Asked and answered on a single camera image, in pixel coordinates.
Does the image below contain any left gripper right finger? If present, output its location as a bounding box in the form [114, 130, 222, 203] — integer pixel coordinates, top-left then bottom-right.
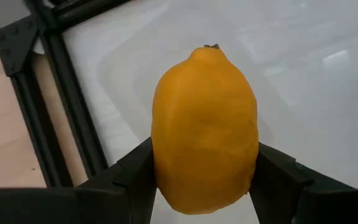
[249, 142, 358, 224]

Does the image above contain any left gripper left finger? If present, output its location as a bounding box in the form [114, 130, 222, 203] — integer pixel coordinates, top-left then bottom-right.
[0, 136, 157, 224]

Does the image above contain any yellow lemon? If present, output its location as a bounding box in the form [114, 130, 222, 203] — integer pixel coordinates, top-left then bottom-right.
[150, 43, 260, 215]

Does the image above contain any light wooden table board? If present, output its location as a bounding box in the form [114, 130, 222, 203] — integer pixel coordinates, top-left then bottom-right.
[0, 42, 88, 189]

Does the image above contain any black aluminium table frame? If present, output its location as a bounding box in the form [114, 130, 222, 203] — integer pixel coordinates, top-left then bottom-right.
[0, 0, 133, 187]

